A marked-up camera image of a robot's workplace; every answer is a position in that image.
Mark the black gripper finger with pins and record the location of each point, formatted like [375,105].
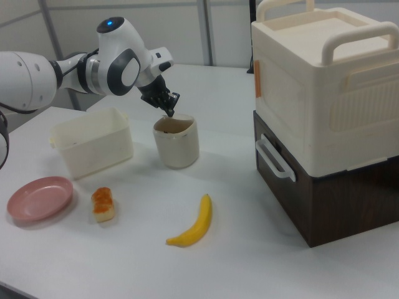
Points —
[165,104]
[174,99]

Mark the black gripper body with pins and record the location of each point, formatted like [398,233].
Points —
[154,93]

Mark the beige lidded trash can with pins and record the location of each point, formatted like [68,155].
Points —
[177,149]

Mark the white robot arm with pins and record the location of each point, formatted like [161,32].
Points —
[118,46]

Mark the white plastic storage box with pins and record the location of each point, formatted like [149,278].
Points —
[93,155]

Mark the toy bread with orange glaze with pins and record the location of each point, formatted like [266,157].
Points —
[102,205]

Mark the yellow toy banana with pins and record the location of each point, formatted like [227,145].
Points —
[199,224]

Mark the pink plate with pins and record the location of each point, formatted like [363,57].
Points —
[39,199]

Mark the dark brown drawer box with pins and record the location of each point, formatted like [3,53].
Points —
[343,211]

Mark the black camera stand pole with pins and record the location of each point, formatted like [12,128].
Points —
[251,37]

